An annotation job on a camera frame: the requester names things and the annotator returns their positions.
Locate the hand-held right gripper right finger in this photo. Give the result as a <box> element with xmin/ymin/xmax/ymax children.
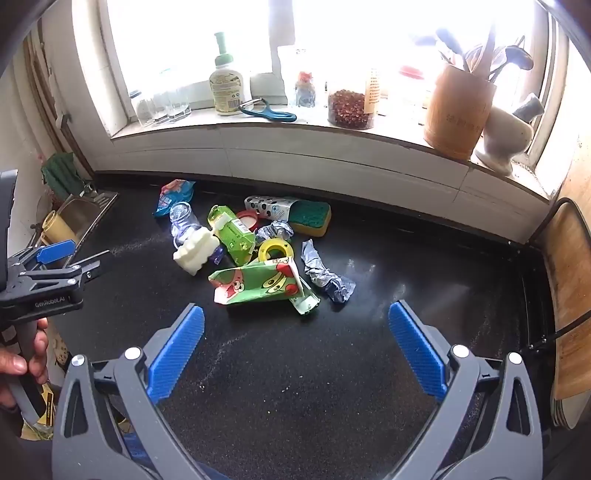
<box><xmin>388</xmin><ymin>300</ymin><xmax>543</xmax><ymax>480</ymax></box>

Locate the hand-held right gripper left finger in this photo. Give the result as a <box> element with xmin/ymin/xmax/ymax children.
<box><xmin>52</xmin><ymin>304</ymin><xmax>218</xmax><ymax>480</ymax></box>

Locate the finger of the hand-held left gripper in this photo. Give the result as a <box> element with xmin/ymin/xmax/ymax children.
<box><xmin>18</xmin><ymin>250</ymin><xmax>112</xmax><ymax>289</ymax></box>
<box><xmin>9</xmin><ymin>240</ymin><xmax>77</xmax><ymax>274</ymax></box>

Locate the red ring lid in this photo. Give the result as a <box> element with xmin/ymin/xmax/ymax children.
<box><xmin>235</xmin><ymin>210</ymin><xmax>265</xmax><ymax>234</ymax></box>

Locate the person's left hand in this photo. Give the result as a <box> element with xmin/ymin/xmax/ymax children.
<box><xmin>0</xmin><ymin>318</ymin><xmax>49</xmax><ymax>411</ymax></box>

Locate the yellow cup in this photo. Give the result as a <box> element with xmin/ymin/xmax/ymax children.
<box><xmin>41</xmin><ymin>210</ymin><xmax>77</xmax><ymax>246</ymax></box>

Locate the steel sink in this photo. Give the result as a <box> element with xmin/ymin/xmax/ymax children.
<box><xmin>39</xmin><ymin>191</ymin><xmax>119</xmax><ymax>260</ymax></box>

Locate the green cloth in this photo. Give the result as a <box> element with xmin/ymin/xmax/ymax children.
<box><xmin>41</xmin><ymin>154</ymin><xmax>80</xmax><ymax>199</ymax></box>

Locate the crushed clear plastic bottle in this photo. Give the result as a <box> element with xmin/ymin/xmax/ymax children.
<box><xmin>169</xmin><ymin>202</ymin><xmax>204</xmax><ymax>250</ymax></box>

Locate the yellow black box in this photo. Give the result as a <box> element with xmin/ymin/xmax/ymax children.
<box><xmin>36</xmin><ymin>384</ymin><xmax>59</xmax><ymax>428</ymax></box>

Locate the white foam block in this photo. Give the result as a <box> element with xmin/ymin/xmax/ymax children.
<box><xmin>173</xmin><ymin>227</ymin><xmax>221</xmax><ymax>277</ymax></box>

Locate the large green printed carton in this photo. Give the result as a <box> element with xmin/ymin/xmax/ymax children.
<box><xmin>209</xmin><ymin>257</ymin><xmax>306</xmax><ymax>308</ymax></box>

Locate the blue snack bag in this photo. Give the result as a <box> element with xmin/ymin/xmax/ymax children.
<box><xmin>153</xmin><ymin>179</ymin><xmax>197</xmax><ymax>217</ymax></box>

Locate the small pale green container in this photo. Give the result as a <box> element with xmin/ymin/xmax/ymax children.
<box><xmin>288</xmin><ymin>291</ymin><xmax>321</xmax><ymax>317</ymax></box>

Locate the crumpled blue white wrapper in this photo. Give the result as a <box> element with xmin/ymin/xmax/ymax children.
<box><xmin>301</xmin><ymin>239</ymin><xmax>356</xmax><ymax>304</ymax></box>

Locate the small green carton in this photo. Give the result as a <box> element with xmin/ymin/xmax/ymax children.
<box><xmin>207</xmin><ymin>204</ymin><xmax>257</xmax><ymax>267</ymax></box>

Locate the yellow tape roll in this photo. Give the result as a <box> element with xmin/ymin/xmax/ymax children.
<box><xmin>257</xmin><ymin>239</ymin><xmax>295</xmax><ymax>264</ymax></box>

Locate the crumpled silver foil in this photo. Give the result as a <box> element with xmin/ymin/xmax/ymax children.
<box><xmin>255</xmin><ymin>220</ymin><xmax>295</xmax><ymax>245</ymax></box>

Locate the clear drinking glass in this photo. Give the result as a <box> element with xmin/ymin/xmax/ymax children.
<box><xmin>150</xmin><ymin>91</ymin><xmax>174</xmax><ymax>124</ymax></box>
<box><xmin>130</xmin><ymin>91</ymin><xmax>155</xmax><ymax>128</ymax></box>
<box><xmin>168</xmin><ymin>87</ymin><xmax>193</xmax><ymax>120</ymax></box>

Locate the yellow green sponge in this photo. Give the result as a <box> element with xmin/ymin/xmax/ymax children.
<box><xmin>286</xmin><ymin>200</ymin><xmax>332</xmax><ymax>238</ymax></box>

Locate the wooden chair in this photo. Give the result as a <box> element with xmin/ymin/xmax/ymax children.
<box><xmin>531</xmin><ymin>198</ymin><xmax>591</xmax><ymax>430</ymax></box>

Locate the white polka dot carton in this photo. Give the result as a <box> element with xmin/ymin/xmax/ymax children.
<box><xmin>244</xmin><ymin>195</ymin><xmax>301</xmax><ymax>223</ymax></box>

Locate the white soap pump bottle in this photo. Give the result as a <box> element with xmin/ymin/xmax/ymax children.
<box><xmin>209</xmin><ymin>32</ymin><xmax>245</xmax><ymax>116</ymax></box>

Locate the white mortar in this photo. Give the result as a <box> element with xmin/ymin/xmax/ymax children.
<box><xmin>475</xmin><ymin>105</ymin><xmax>536</xmax><ymax>176</ymax></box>

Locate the wooden utensil holder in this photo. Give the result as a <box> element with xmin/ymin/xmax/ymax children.
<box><xmin>423</xmin><ymin>62</ymin><xmax>498</xmax><ymax>161</ymax></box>

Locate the jar of dried red berries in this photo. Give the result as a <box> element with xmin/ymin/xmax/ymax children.
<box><xmin>327</xmin><ymin>89</ymin><xmax>378</xmax><ymax>130</ymax></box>

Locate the clear jar with red lid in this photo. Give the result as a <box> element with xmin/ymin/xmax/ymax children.
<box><xmin>397</xmin><ymin>66</ymin><xmax>426</xmax><ymax>125</ymax></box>

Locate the orange labelled packet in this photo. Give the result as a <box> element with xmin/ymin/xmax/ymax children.
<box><xmin>364</xmin><ymin>69</ymin><xmax>383</xmax><ymax>115</ymax></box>

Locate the grey pestle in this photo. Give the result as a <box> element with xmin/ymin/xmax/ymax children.
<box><xmin>513</xmin><ymin>93</ymin><xmax>546</xmax><ymax>123</ymax></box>

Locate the small jar with red lid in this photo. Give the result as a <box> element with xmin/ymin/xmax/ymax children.
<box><xmin>295</xmin><ymin>71</ymin><xmax>317</xmax><ymax>108</ymax></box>

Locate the bunch of kitchen utensils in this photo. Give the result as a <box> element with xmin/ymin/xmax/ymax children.
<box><xmin>436</xmin><ymin>27</ymin><xmax>534</xmax><ymax>85</ymax></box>

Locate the brown wall pipe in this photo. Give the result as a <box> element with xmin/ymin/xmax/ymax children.
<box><xmin>22</xmin><ymin>37</ymin><xmax>94</xmax><ymax>178</ymax></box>

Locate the blue handled peeler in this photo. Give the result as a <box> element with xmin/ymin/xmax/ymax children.
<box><xmin>239</xmin><ymin>98</ymin><xmax>297</xmax><ymax>123</ymax></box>

